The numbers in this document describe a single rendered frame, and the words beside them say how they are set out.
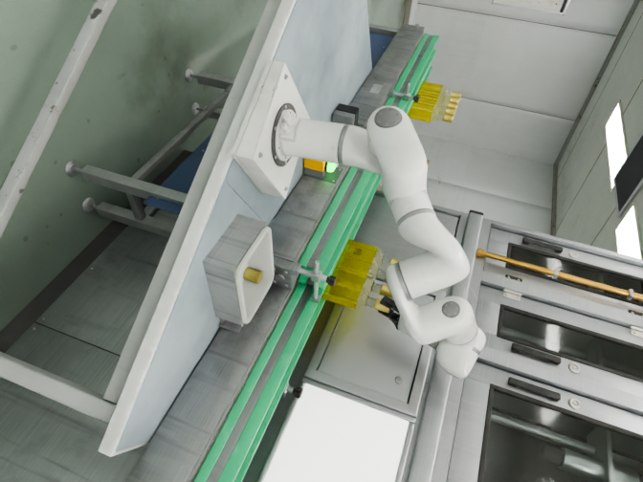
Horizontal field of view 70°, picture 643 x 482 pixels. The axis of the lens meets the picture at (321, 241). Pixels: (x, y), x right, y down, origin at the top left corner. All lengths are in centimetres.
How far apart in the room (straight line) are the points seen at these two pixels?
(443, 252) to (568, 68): 650
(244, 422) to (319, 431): 25
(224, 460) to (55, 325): 80
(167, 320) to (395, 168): 57
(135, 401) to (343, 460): 56
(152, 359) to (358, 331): 69
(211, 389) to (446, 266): 64
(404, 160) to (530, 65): 642
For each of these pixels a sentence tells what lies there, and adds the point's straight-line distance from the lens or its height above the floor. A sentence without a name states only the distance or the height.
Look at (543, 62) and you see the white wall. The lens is 731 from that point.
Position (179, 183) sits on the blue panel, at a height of 38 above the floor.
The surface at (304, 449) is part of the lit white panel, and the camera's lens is 133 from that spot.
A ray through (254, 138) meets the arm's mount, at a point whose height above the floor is 79.
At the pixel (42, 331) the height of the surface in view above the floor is 15.
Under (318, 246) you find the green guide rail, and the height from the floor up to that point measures 91.
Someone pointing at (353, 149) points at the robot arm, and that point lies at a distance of 108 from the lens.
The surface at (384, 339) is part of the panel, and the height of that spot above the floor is 117.
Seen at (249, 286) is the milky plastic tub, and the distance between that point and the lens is 127.
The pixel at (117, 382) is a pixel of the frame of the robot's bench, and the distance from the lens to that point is 113.
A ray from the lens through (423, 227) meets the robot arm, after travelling 95.
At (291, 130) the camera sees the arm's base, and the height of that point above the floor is 84.
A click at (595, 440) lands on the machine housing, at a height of 181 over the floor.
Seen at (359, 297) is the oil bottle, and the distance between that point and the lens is 138.
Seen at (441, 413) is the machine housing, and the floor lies 138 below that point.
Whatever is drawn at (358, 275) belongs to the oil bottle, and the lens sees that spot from 143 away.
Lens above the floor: 122
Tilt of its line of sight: 13 degrees down
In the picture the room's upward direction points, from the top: 107 degrees clockwise
